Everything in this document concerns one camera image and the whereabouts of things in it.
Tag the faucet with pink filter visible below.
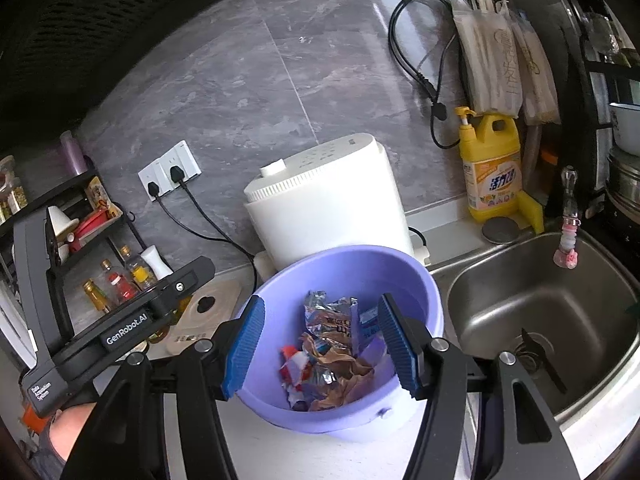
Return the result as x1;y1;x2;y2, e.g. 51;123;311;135
552;166;582;268

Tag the steel pot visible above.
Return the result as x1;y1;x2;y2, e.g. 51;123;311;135
605;152;640;211

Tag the red and white wrapper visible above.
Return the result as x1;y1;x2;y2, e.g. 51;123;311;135
279;344;316;411

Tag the white wall socket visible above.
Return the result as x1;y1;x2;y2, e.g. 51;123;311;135
165;140;202;186
138;157;173;202

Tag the black dish rack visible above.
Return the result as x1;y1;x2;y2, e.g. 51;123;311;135
545;0;640;221

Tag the purple cup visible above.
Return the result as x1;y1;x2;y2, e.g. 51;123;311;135
59;131;83;177

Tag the hanging black cable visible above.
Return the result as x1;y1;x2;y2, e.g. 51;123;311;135
389;0;468;150

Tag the purple plastic bucket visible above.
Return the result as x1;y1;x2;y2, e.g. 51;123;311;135
234;245;445;445

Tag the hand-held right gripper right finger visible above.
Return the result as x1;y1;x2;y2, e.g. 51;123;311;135
377;292;573;480

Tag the yellow snack packet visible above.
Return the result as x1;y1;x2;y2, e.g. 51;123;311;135
85;177;112;211

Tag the blue medicine box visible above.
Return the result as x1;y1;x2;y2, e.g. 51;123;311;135
359;305;383;348

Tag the yellow detergent bottle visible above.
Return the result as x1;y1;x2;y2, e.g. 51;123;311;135
455;106;523;226

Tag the clear glass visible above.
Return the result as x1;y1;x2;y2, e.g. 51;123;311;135
585;7;621;58

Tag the green label bottle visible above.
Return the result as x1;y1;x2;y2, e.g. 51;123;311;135
122;245;151;288

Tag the hanging chopstick packet bag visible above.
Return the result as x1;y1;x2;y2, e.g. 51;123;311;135
510;12;561;126
451;0;526;120

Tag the white bowl blue rim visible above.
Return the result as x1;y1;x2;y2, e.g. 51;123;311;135
607;101;640;157

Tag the person's left forearm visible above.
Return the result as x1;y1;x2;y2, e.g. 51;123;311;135
30;402;98;468

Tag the oil bottle red label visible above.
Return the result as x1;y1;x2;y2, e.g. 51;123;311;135
100;259;138;306

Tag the steel sink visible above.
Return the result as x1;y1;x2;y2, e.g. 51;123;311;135
446;232;640;423

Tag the white air fryer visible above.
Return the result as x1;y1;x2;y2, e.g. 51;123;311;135
243;132;431;273

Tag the black range hood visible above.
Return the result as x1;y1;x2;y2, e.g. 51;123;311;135
0;0;281;161

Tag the white top oil sprayer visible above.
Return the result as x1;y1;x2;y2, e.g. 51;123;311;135
140;246;173;281

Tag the beige induction cooker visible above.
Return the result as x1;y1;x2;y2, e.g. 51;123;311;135
165;280;243;356

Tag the yellow sponge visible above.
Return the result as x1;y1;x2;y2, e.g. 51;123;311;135
517;191;546;235

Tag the round steel drain cover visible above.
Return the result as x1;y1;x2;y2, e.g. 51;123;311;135
481;217;521;245

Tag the red container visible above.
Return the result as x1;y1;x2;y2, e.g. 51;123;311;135
67;207;123;253

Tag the black kitchen rack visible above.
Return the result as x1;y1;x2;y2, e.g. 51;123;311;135
0;167;143;321

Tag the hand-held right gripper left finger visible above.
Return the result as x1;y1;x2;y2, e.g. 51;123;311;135
60;295;267;480

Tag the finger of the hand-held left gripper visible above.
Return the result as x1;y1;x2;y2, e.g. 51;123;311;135
150;255;217;315

